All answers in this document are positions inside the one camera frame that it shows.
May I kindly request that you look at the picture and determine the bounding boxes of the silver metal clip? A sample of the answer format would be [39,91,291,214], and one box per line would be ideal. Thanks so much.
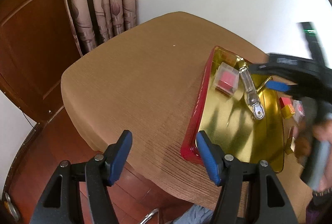
[237,58,265,120]

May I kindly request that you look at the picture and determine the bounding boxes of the yellow red striped block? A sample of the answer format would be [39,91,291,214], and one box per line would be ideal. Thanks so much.
[281,104,295,119]

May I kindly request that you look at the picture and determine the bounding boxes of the clear playing card box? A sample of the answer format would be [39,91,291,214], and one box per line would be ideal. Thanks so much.
[293,100,305,125]

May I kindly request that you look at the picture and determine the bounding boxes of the red wooden block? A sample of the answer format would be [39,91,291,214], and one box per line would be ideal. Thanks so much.
[279,97,293,108]

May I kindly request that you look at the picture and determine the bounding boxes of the red gold metal tin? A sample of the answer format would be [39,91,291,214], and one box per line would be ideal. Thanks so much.
[181,46,284,173]

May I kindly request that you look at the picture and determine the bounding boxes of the clear box red insert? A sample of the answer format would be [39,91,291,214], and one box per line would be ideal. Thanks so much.
[212,62,239,96]

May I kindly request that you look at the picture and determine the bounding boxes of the person's right hand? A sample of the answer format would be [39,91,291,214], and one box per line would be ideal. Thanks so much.
[294,119,331,193]

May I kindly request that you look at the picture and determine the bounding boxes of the brown wooden door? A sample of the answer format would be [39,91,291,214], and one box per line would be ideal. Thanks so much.
[1,0,80,124]

